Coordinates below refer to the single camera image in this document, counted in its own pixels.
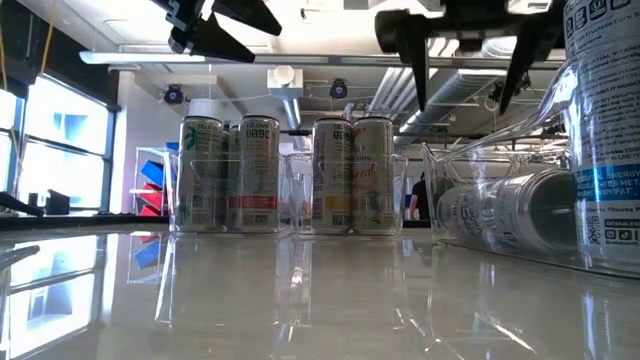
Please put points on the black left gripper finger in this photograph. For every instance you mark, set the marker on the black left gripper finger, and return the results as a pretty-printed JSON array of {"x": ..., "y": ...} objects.
[
  {"x": 210, "y": 42},
  {"x": 250, "y": 12}
]

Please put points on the black table frame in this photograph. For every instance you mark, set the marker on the black table frame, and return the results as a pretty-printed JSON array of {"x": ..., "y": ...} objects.
[{"x": 100, "y": 221}]

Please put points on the person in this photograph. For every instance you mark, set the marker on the person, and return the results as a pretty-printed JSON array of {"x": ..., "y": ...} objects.
[{"x": 417, "y": 197}]

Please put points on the black angled bracket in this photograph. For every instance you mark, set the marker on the black angled bracket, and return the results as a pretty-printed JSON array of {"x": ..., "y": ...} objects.
[{"x": 15, "y": 204}]

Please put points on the silver can green label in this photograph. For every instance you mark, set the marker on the silver can green label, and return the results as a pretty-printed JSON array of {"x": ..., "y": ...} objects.
[{"x": 200, "y": 175}]

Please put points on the white arctic vibe Celsius can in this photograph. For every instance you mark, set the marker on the white arctic vibe Celsius can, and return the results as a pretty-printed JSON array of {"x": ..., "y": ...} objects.
[
  {"x": 605, "y": 125},
  {"x": 500, "y": 215}
]

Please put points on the silver ventilation duct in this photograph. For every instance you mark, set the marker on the silver ventilation duct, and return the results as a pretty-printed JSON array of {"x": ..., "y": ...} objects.
[{"x": 460, "y": 90}]

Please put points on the large clear plastic bin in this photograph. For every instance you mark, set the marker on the large clear plastic bin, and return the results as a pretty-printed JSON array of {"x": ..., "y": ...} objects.
[{"x": 450, "y": 165}]

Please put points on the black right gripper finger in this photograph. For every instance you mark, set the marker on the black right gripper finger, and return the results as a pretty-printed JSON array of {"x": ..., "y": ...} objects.
[
  {"x": 525, "y": 55},
  {"x": 419, "y": 55}
]

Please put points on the large dark-framed window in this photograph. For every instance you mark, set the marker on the large dark-framed window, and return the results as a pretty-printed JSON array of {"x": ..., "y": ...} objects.
[{"x": 60, "y": 165}]

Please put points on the black round ceiling speaker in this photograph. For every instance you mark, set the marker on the black round ceiling speaker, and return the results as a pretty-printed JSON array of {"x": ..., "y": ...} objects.
[
  {"x": 173, "y": 94},
  {"x": 338, "y": 89}
]

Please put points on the long ceiling light bar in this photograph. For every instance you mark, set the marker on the long ceiling light bar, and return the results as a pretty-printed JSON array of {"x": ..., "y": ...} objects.
[{"x": 300, "y": 60}]

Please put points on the white ceiling air unit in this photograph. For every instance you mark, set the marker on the white ceiling air unit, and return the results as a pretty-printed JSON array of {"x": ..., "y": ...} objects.
[{"x": 285, "y": 80}]

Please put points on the small black box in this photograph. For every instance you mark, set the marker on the small black box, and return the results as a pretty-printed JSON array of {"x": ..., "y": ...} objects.
[{"x": 57, "y": 202}]

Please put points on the white cylindrical column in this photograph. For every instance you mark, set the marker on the white cylindrical column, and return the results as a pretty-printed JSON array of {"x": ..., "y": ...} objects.
[{"x": 205, "y": 107}]

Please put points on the shelf with coloured bins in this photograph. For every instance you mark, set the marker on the shelf with coloured bins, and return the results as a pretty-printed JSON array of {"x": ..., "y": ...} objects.
[{"x": 152, "y": 172}]

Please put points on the white peach vibe Celsius can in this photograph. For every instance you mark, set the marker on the white peach vibe Celsius can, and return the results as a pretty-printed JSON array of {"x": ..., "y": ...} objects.
[
  {"x": 230, "y": 175},
  {"x": 257, "y": 170}
]

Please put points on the white tropical vibe Celsius can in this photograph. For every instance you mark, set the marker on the white tropical vibe Celsius can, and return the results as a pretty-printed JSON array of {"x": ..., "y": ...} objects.
[
  {"x": 375, "y": 175},
  {"x": 332, "y": 175}
]

